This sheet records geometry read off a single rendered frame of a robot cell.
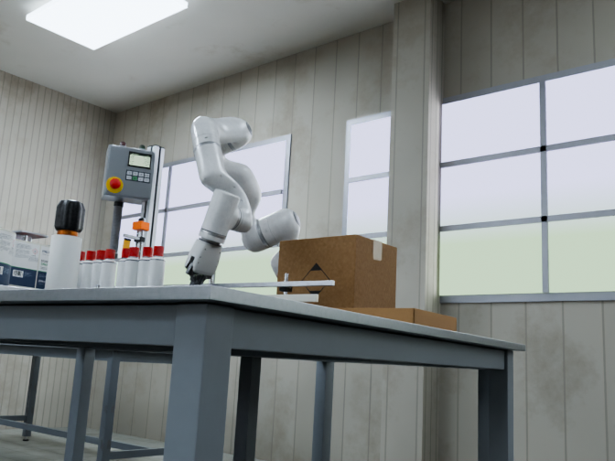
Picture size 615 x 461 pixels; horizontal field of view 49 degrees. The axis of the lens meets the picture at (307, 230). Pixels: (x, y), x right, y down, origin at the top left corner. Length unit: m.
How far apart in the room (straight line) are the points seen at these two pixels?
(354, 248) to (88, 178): 5.61
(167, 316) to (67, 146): 6.35
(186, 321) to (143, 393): 5.54
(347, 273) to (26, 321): 1.01
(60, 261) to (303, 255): 0.72
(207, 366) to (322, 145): 4.47
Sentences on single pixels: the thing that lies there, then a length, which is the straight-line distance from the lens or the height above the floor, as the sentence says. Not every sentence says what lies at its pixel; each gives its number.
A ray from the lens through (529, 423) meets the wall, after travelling 4.22.
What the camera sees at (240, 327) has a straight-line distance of 1.02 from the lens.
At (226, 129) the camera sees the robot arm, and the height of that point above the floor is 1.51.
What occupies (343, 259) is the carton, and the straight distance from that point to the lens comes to 2.00.
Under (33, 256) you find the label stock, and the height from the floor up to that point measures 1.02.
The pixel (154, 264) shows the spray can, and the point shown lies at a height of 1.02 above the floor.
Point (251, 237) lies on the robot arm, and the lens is 2.52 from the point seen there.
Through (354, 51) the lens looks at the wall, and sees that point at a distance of 5.47.
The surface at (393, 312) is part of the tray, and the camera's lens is 1.56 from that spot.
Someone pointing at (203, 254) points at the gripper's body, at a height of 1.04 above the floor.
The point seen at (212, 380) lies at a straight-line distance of 0.97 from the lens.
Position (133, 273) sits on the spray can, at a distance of 2.28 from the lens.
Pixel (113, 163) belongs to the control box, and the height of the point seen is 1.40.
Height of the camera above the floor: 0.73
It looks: 11 degrees up
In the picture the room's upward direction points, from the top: 3 degrees clockwise
